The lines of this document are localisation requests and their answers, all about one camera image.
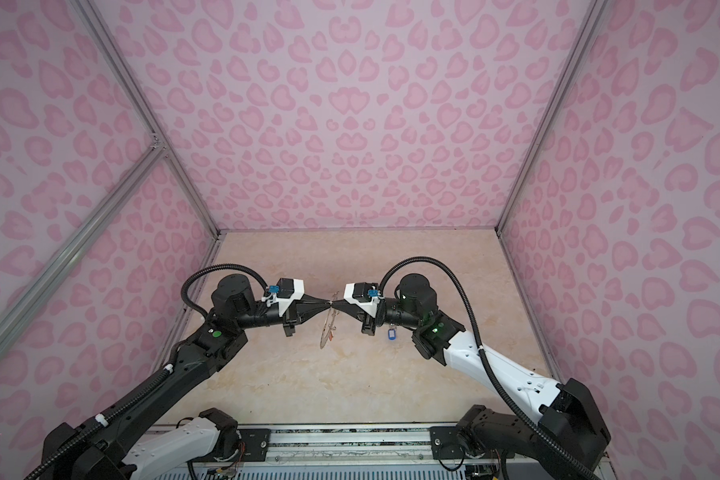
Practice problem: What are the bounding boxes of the perforated metal ring disc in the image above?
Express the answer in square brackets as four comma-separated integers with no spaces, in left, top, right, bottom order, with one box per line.
[319,293,338,349]

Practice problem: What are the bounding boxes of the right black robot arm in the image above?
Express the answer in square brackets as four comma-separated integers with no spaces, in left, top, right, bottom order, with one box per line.
[332,273,611,479]

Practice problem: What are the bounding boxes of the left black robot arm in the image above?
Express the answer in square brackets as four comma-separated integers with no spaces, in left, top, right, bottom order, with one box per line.
[28,264,332,479]

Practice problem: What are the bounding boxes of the left diagonal aluminium strut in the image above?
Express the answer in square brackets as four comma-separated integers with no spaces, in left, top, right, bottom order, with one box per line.
[0,142,165,361]

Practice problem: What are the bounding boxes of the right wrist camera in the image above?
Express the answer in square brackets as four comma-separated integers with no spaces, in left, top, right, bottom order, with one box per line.
[343,282,382,318]

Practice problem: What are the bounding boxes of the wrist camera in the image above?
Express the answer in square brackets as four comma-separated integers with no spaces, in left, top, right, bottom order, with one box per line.
[343,282,382,318]
[262,278,305,317]

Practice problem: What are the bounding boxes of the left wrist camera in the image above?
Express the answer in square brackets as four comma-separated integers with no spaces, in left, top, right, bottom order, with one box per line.
[262,278,305,317]

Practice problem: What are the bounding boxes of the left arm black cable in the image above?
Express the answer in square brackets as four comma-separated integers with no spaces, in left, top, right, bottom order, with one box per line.
[179,262,270,319]

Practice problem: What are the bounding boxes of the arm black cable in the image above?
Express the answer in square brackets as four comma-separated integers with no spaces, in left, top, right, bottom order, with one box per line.
[377,256,601,480]
[179,262,270,319]

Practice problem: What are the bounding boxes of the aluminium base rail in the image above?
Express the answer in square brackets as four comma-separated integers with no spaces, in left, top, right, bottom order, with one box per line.
[119,421,613,480]

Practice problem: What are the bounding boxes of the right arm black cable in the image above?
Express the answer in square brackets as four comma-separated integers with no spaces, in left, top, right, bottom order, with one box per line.
[377,256,601,480]

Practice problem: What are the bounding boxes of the left corner aluminium post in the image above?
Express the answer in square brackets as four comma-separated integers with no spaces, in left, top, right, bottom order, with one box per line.
[68,0,221,240]

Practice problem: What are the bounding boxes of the corner aluminium post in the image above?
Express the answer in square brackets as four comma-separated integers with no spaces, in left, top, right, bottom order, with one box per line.
[495,0,612,238]
[68,0,221,240]

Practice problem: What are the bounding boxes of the right corner aluminium post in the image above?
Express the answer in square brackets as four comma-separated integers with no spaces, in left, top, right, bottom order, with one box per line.
[495,0,612,238]

